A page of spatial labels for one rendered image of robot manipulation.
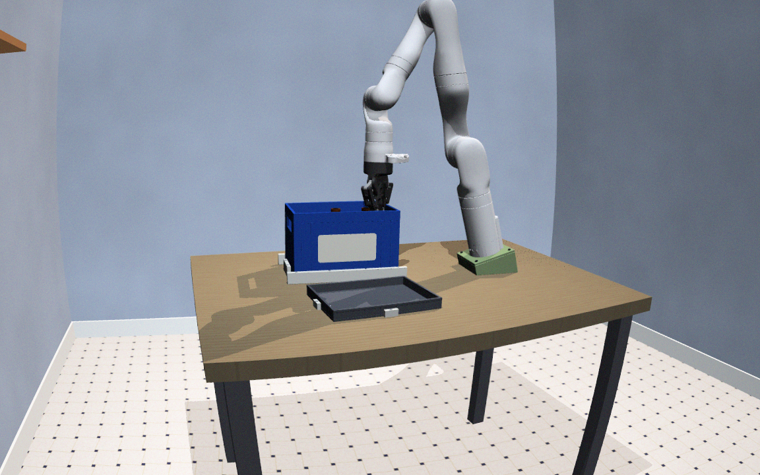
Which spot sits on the blue crate with dividers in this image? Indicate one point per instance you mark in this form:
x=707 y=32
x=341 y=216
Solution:
x=318 y=239

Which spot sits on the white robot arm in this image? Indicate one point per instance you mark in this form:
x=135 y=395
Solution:
x=462 y=152

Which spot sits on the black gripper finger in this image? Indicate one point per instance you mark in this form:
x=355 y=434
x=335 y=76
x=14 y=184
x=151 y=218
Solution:
x=367 y=193
x=385 y=198

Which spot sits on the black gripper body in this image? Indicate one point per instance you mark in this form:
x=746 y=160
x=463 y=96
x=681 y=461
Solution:
x=377 y=172

